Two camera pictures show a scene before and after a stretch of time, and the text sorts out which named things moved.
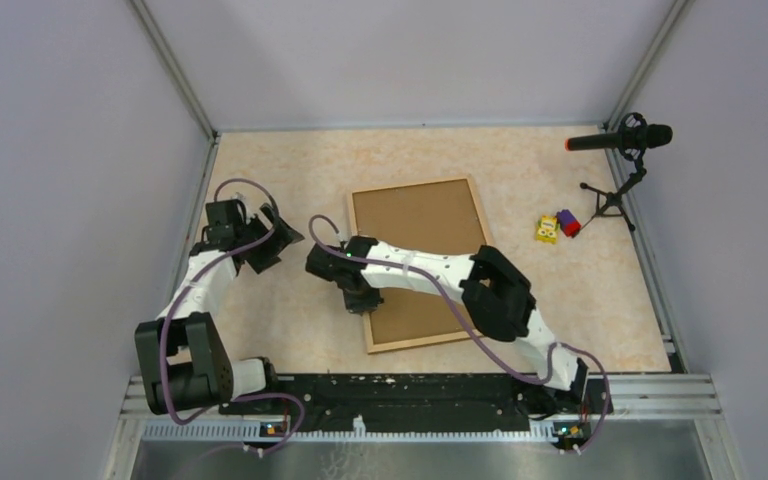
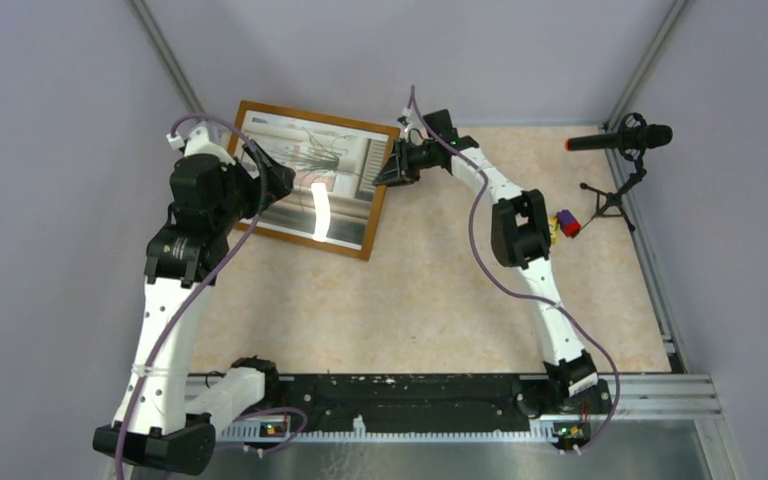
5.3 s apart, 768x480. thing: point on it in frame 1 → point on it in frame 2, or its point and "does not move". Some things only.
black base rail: [426, 401] does not move
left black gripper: [274, 243] → [274, 182]
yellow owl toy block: [547, 229] does not move
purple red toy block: [569, 224] does not move
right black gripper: [363, 305] → [396, 172]
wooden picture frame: [441, 218] → [291, 237]
